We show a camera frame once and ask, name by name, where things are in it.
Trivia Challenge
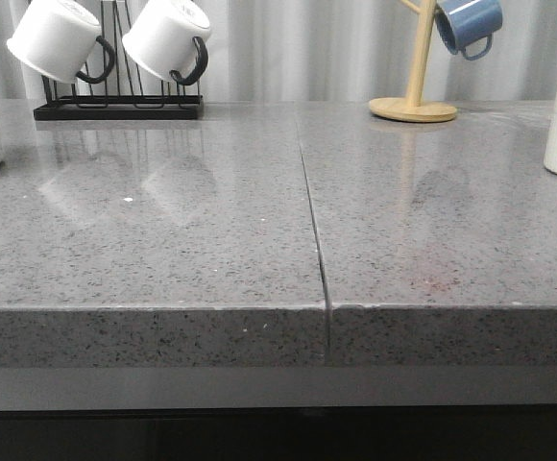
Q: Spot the white enamel mug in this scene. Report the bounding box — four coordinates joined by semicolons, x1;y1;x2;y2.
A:
122;0;211;86
6;0;115;85

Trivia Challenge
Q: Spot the wooden mug tree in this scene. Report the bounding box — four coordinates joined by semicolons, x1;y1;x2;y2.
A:
368;0;457;123

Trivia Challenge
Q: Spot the white enamel mug left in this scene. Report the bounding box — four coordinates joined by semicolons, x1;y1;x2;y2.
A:
6;0;115;85

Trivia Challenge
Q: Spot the black wire mug rack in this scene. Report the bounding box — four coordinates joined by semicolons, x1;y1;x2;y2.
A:
34;1;204;121

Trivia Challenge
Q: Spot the blue enamel mug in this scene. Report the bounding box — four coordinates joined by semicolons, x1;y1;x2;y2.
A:
435;0;503;61

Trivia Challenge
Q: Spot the white enamel mug right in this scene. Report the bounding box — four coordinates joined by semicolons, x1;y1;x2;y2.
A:
122;0;211;86

